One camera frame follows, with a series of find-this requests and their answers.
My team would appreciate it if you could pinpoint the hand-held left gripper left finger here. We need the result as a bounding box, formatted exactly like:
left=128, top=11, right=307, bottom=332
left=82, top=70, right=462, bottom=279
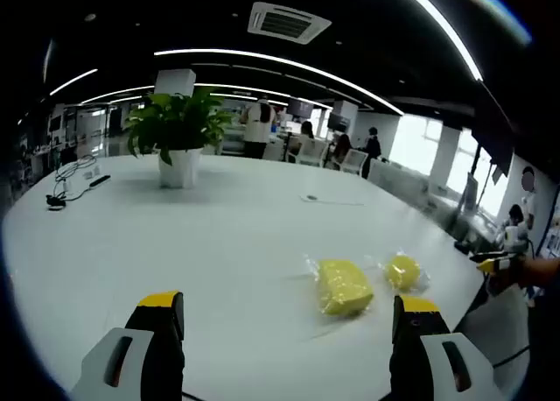
left=69, top=290, right=186, bottom=401

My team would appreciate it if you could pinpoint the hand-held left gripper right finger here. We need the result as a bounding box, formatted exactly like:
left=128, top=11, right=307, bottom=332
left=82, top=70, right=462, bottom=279
left=390, top=294, right=504, bottom=401

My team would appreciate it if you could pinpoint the round yellow silicone block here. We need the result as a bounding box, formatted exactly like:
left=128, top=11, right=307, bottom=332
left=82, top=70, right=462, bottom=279
left=378, top=251, right=432, bottom=293

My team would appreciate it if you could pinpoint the rectangular yellow silicone block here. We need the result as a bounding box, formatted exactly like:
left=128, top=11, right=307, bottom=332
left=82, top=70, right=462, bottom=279
left=303, top=254, right=376, bottom=319

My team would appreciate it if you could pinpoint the person's right hand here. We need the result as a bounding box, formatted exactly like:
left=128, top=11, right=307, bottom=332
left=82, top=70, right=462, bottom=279
left=487, top=264, right=529, bottom=298

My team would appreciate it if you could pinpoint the person's dark clothing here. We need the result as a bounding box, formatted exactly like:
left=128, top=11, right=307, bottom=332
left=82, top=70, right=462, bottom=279
left=527, top=282, right=560, bottom=376

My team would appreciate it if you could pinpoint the white office chair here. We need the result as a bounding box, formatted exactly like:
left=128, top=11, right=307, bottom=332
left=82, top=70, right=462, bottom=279
left=298, top=137, right=328, bottom=165
left=340, top=149, right=368, bottom=174

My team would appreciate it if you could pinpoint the white plant pot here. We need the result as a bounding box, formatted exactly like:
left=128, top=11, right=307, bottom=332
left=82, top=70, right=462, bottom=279
left=157, top=147, right=204, bottom=189

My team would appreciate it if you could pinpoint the green leafy plant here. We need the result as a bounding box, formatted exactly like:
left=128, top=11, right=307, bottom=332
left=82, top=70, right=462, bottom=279
left=124, top=87, right=235, bottom=165

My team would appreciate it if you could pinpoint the overhead ceiling light strip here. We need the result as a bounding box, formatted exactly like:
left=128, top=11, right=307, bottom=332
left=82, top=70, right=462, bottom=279
left=393, top=0, right=485, bottom=82

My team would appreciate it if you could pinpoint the short ceiling light strip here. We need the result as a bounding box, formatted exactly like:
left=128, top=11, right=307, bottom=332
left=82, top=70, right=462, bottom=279
left=49, top=67, right=100, bottom=96

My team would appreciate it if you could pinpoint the long curved ceiling light strip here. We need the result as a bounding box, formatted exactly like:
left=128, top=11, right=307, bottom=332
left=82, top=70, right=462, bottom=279
left=153, top=48, right=404, bottom=116

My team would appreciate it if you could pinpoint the ceiling air conditioner vent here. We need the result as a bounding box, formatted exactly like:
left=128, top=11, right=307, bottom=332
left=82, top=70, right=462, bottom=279
left=247, top=1, right=333, bottom=46

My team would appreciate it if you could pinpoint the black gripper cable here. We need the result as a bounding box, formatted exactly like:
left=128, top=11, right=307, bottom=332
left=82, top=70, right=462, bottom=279
left=492, top=346, right=530, bottom=369

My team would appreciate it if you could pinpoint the tangled grey cable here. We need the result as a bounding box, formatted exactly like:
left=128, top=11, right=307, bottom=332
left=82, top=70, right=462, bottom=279
left=54, top=154, right=98, bottom=201

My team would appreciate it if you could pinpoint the dark wall monitor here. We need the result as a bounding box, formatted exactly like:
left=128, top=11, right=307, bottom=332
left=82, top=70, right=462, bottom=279
left=287, top=97, right=315, bottom=117
left=327, top=111, right=351, bottom=130

